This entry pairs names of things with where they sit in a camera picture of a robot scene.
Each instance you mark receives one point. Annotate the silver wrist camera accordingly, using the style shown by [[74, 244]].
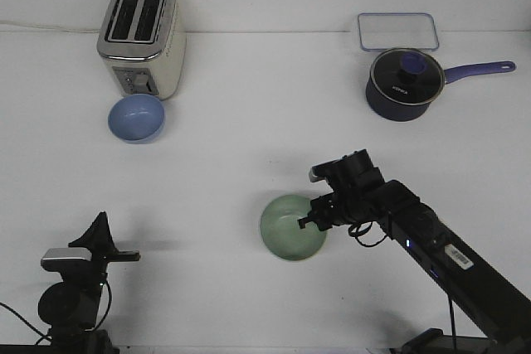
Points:
[[60, 259], [323, 172]]

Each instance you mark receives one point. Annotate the clear rectangular container lid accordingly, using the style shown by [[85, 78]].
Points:
[[379, 31]]

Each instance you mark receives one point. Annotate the glass pot lid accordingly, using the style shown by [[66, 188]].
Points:
[[407, 76]]

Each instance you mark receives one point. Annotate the dark blue saucepan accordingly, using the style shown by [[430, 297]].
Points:
[[400, 112]]

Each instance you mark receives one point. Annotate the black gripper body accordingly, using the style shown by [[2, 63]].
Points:
[[348, 203], [99, 263]]

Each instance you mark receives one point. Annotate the green bowl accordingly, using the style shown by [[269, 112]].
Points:
[[281, 232]]

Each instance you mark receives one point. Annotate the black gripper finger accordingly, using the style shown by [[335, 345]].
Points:
[[306, 220], [97, 237]]

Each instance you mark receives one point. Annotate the blue bowl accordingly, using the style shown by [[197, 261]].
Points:
[[137, 118]]

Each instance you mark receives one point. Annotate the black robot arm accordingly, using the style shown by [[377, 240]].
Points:
[[71, 306], [492, 303]]

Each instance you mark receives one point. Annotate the cream and steel toaster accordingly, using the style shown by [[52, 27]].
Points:
[[142, 44]]

